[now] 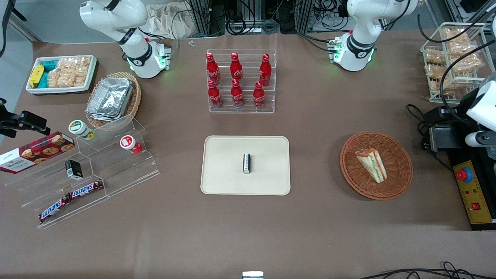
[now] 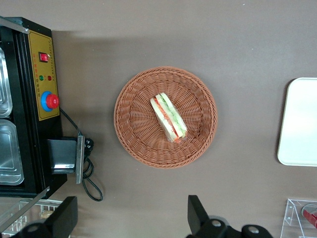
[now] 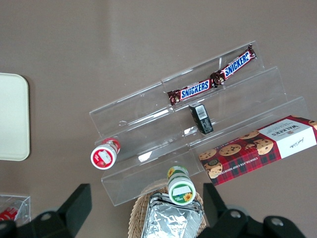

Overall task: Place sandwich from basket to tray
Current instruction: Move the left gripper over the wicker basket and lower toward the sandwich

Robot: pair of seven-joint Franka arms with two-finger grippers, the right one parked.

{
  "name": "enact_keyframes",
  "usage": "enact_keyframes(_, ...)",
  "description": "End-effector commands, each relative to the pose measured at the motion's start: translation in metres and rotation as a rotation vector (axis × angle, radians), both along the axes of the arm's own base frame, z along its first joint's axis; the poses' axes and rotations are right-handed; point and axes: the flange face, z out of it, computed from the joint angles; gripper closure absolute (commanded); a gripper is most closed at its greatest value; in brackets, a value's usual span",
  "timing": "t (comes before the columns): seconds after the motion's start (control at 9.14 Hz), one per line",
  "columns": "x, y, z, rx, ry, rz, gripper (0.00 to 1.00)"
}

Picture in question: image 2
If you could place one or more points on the round brown wicker basket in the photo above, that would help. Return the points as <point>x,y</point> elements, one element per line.
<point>138,138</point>

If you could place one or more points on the green indicator lamp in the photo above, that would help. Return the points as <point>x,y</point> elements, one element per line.
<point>41,77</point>

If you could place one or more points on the silver metal food container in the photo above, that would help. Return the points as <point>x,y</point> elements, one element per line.
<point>3,94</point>
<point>10,153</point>

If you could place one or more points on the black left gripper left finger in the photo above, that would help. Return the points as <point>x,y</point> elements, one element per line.
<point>65,218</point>

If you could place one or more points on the red emergency stop button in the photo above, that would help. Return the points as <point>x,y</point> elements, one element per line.
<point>50,101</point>

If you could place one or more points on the clear acrylic bottle rack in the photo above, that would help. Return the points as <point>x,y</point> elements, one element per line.
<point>292,218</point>

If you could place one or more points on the red rocker switch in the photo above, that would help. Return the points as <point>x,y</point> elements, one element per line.
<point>44,57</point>

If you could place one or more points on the triangle sandwich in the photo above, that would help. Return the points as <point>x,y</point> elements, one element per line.
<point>168,119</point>

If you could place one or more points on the cream plastic tray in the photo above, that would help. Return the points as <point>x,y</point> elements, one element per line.
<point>299,124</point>

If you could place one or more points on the red indicator lamp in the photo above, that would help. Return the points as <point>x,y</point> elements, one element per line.
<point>49,78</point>

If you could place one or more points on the red cola bottle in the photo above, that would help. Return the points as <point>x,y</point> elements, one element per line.
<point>310,215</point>

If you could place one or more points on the yellow control box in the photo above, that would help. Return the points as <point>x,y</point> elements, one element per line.
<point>27,138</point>

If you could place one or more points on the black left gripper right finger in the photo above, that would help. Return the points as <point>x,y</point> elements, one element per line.
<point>198,215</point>

